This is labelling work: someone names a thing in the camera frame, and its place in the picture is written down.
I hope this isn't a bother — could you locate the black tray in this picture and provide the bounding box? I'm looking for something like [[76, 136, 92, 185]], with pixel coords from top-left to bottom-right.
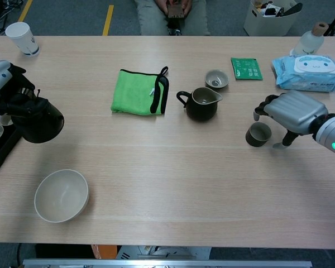
[[0, 100, 25, 182]]

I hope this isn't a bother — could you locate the dark brown pitcher with spout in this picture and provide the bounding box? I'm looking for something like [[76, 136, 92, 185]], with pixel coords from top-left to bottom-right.
[[176, 87, 223, 122]]

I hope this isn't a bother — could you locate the small grey tea bowl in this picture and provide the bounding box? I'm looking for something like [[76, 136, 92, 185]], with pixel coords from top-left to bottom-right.
[[204, 69, 229, 89]]

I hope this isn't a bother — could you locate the white storage bin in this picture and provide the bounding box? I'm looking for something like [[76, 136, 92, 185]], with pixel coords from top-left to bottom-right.
[[243, 0, 304, 37]]

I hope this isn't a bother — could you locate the dark green ladle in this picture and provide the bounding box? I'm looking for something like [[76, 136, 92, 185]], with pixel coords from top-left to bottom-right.
[[280, 2, 304, 17]]

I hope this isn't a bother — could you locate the green cloth with black trim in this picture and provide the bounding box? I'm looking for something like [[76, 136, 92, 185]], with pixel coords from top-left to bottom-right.
[[110, 66, 170, 116]]

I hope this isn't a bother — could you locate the clear bottle with wooden cap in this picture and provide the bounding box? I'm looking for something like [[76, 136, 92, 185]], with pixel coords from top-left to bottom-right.
[[291, 21, 329, 56]]

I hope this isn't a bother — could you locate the large beige bowl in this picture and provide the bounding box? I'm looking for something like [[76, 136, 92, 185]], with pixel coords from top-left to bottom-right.
[[34, 169, 90, 223]]

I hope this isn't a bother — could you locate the green tea packet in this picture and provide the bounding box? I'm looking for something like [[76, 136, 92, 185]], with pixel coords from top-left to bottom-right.
[[230, 57, 264, 81]]

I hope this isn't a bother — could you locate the dark green tea cup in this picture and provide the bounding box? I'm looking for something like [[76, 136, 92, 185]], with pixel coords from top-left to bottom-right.
[[245, 122, 272, 147]]

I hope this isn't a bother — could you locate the blue wet wipes pack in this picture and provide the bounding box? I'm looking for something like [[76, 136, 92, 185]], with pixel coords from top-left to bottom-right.
[[271, 54, 335, 93]]

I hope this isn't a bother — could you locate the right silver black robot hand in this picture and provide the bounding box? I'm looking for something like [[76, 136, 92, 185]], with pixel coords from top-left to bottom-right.
[[253, 89, 329, 150]]

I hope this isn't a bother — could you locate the black equipment stand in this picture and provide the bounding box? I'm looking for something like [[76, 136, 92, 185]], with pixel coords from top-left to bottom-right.
[[0, 0, 25, 36]]

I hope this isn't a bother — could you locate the black teapot with loop handle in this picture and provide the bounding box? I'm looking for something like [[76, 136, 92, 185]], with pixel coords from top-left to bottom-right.
[[11, 89, 65, 144]]

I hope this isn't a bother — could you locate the seated person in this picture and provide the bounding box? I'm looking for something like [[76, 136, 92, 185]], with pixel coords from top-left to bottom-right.
[[133, 0, 212, 36]]

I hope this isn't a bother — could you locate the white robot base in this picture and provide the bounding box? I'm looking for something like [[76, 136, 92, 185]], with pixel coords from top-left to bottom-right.
[[116, 245, 212, 260]]

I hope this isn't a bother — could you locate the aluminium rail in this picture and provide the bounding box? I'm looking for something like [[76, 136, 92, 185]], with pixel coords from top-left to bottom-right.
[[22, 259, 313, 268]]

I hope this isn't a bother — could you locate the brown handheld device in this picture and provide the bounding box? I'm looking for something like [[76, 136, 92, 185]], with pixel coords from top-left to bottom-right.
[[167, 3, 185, 19]]

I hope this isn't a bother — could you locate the white paper cup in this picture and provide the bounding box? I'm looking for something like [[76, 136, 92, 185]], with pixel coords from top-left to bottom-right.
[[4, 22, 41, 58]]

